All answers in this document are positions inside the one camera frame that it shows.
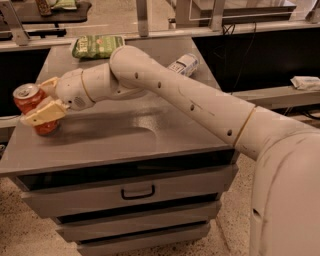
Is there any black hanging cable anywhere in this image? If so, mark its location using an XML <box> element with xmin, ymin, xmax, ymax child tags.
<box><xmin>226</xmin><ymin>22</ymin><xmax>258</xmax><ymax>94</ymax></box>

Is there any grey metal railing frame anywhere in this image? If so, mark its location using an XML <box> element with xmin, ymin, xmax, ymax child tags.
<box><xmin>0</xmin><ymin>0</ymin><xmax>319</xmax><ymax>52</ymax></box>

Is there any dark background table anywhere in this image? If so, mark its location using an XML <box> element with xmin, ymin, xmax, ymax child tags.
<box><xmin>13</xmin><ymin>0</ymin><xmax>92</xmax><ymax>38</ymax></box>

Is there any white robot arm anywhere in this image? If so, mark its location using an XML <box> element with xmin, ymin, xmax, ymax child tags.
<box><xmin>21</xmin><ymin>45</ymin><xmax>320</xmax><ymax>256</ymax></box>

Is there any green chip bag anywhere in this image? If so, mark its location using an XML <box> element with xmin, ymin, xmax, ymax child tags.
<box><xmin>72</xmin><ymin>35</ymin><xmax>125</xmax><ymax>59</ymax></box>

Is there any top grey drawer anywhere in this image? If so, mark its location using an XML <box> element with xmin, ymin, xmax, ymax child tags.
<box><xmin>22</xmin><ymin>164</ymin><xmax>238</xmax><ymax>218</ymax></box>

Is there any red coca-cola can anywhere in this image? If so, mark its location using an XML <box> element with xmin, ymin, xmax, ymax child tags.
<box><xmin>13</xmin><ymin>83</ymin><xmax>59</xmax><ymax>136</ymax></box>

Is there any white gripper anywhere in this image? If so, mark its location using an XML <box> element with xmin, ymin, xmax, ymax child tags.
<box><xmin>20</xmin><ymin>68</ymin><xmax>94</xmax><ymax>127</ymax></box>

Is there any black drawer handle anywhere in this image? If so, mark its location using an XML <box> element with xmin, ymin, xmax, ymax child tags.
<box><xmin>121</xmin><ymin>185</ymin><xmax>155</xmax><ymax>201</ymax></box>

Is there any middle grey drawer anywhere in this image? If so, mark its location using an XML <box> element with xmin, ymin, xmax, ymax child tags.
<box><xmin>57</xmin><ymin>201</ymin><xmax>221</xmax><ymax>242</ymax></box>

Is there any grey drawer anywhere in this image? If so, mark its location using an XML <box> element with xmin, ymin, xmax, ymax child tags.
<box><xmin>57</xmin><ymin>201</ymin><xmax>221</xmax><ymax>242</ymax></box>
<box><xmin>22</xmin><ymin>164</ymin><xmax>238</xmax><ymax>218</ymax></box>
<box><xmin>77</xmin><ymin>222</ymin><xmax>211</xmax><ymax>256</ymax></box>

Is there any bottom grey drawer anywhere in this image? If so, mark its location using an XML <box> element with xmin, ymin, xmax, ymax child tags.
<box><xmin>77</xmin><ymin>222</ymin><xmax>211</xmax><ymax>256</ymax></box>

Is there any clear plastic water bottle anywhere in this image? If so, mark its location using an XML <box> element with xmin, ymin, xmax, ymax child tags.
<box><xmin>168</xmin><ymin>53</ymin><xmax>199</xmax><ymax>77</ymax></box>

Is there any white crumpled packet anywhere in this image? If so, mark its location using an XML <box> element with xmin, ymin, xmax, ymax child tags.
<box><xmin>291</xmin><ymin>76</ymin><xmax>320</xmax><ymax>91</ymax></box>

